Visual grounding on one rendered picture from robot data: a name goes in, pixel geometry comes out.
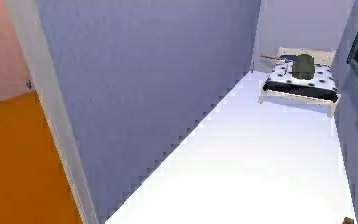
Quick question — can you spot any white bed with spotted cover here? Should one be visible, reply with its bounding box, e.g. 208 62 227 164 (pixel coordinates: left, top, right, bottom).
258 46 340 118

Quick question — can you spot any brown baseball bat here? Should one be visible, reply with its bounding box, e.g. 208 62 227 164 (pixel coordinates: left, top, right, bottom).
260 53 281 62

